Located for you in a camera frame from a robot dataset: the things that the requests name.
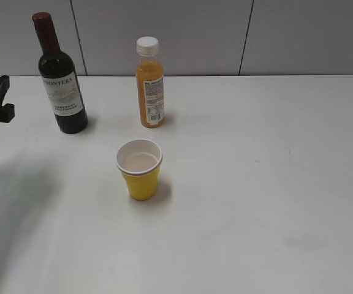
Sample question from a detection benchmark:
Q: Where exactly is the yellow paper cup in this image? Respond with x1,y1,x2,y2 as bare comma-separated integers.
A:
116,139,163,201

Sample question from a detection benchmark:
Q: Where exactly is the dark red wine bottle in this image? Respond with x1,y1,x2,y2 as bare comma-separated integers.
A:
32,12,88,134

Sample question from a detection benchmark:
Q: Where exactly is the orange juice bottle white cap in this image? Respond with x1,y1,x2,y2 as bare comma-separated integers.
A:
136,36,164,128

